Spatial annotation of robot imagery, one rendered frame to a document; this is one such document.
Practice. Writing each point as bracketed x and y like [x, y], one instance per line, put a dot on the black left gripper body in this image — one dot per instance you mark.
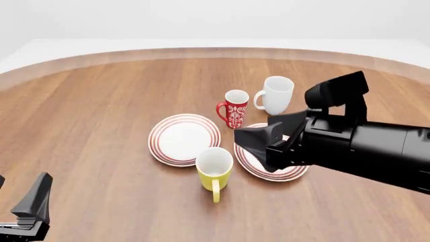
[23, 232]

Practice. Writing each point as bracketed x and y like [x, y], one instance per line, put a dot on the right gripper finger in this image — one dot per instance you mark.
[255, 141]
[290, 121]

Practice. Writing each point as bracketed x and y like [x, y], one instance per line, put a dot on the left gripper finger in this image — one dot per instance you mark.
[1, 182]
[35, 199]

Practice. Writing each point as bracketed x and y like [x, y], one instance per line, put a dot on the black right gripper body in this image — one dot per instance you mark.
[319, 143]

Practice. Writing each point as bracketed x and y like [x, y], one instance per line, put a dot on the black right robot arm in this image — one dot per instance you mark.
[389, 148]

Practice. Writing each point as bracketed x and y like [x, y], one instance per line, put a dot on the white plate with red rings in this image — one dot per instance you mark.
[249, 163]
[181, 138]

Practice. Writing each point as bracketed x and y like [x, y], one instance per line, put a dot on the plain white mug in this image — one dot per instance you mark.
[277, 100]

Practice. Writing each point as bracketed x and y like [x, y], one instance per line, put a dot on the red patterned mug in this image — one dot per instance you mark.
[236, 113]

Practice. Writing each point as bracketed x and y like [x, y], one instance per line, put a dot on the yellow and white mug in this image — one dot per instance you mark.
[212, 176]

